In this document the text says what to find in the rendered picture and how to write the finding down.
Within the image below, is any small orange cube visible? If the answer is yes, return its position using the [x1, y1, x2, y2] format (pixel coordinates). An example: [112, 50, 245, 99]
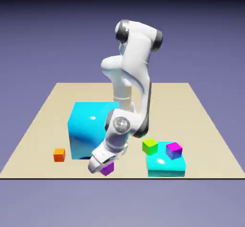
[53, 148, 66, 162]

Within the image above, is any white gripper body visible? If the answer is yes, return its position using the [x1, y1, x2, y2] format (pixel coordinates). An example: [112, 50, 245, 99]
[88, 151, 118, 174]

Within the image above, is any small green cube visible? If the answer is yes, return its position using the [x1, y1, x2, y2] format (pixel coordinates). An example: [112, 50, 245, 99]
[142, 138, 159, 156]

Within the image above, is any small purple cube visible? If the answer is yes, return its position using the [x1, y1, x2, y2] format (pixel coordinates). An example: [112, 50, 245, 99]
[100, 161, 115, 177]

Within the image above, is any small magenta cube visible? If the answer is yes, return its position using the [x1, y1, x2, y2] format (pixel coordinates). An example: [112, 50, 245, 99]
[166, 141, 183, 160]

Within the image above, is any large blue box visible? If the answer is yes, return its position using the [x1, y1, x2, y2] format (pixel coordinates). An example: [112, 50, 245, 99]
[67, 101, 120, 160]

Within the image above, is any large cyan flat box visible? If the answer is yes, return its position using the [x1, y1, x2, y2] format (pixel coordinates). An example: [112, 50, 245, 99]
[145, 141, 187, 177]

